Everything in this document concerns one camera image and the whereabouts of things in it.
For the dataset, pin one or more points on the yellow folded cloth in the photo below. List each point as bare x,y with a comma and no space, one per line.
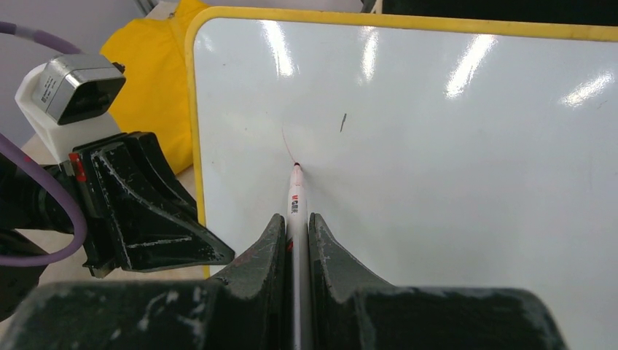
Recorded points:
155,97

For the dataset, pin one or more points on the yellow-framed whiteboard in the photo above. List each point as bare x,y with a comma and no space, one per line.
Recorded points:
440,151

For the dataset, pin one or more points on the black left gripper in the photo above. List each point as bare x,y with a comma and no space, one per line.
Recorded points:
139,216

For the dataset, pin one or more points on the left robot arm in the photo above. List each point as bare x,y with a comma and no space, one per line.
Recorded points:
25,205

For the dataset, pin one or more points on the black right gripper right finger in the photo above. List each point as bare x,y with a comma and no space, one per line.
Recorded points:
353,308

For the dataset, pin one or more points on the white red marker pen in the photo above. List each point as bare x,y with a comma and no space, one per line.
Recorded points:
297,240

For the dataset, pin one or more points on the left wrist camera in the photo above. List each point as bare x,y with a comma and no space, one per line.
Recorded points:
67,101

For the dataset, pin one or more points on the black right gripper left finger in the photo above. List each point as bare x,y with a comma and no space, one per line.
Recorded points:
239,307

